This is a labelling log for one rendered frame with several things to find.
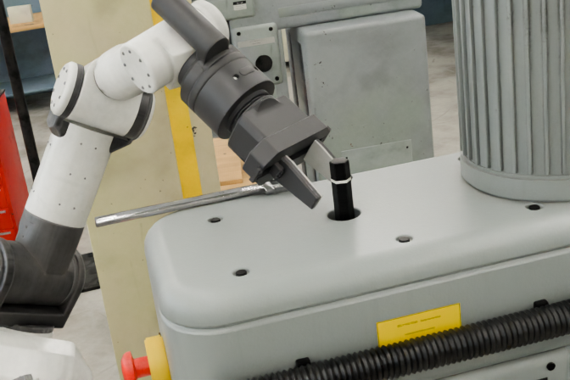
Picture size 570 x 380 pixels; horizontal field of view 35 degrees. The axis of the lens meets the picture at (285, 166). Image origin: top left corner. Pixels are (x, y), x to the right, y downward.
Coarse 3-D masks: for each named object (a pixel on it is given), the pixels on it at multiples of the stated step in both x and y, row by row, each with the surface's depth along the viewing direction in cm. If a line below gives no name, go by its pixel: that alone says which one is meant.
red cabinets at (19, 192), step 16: (0, 96) 555; (0, 112) 551; (0, 128) 545; (0, 144) 539; (16, 144) 581; (0, 160) 534; (16, 160) 574; (0, 176) 537; (16, 176) 568; (0, 192) 540; (16, 192) 562; (0, 208) 544; (16, 208) 555; (0, 224) 546; (16, 224) 549
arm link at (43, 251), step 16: (32, 224) 128; (48, 224) 128; (16, 240) 130; (32, 240) 128; (48, 240) 128; (64, 240) 129; (16, 256) 126; (32, 256) 128; (48, 256) 128; (64, 256) 130; (16, 272) 125; (32, 272) 127; (48, 272) 129; (64, 272) 131; (16, 288) 126; (32, 288) 128; (48, 288) 130; (64, 288) 132; (16, 304) 129; (32, 304) 131; (48, 304) 133
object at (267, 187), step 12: (216, 192) 108; (228, 192) 108; (240, 192) 108; (252, 192) 108; (276, 192) 108; (156, 204) 107; (168, 204) 107; (180, 204) 106; (192, 204) 107; (204, 204) 107; (108, 216) 105; (120, 216) 105; (132, 216) 105; (144, 216) 105
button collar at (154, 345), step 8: (152, 344) 98; (160, 344) 98; (152, 352) 97; (160, 352) 97; (152, 360) 97; (160, 360) 97; (152, 368) 97; (160, 368) 97; (168, 368) 97; (152, 376) 97; (160, 376) 97; (168, 376) 97
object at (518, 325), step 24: (528, 312) 92; (552, 312) 92; (432, 336) 90; (456, 336) 89; (480, 336) 90; (504, 336) 90; (528, 336) 90; (552, 336) 92; (336, 360) 88; (360, 360) 87; (384, 360) 88; (408, 360) 88; (432, 360) 88; (456, 360) 90
